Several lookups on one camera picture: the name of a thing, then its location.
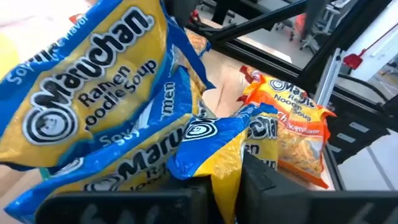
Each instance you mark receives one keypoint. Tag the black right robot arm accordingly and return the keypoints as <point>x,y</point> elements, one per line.
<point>373,124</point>

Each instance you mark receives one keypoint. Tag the silver aluminium bracket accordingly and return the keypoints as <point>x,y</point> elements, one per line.
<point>328,77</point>

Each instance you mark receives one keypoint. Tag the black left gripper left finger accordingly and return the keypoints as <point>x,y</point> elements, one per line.
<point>199,205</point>

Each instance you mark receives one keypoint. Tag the orange Maruchan ramen pack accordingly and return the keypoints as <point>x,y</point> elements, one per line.
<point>298,130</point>

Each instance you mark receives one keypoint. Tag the black metal table frame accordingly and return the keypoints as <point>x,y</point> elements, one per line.
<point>349,31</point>

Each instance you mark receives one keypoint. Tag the blue Maruchan ramen pack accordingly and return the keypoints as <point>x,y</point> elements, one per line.
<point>140,155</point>
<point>217,149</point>
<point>93,77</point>

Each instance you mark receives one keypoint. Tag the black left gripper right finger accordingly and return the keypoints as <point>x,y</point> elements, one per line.
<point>267,202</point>

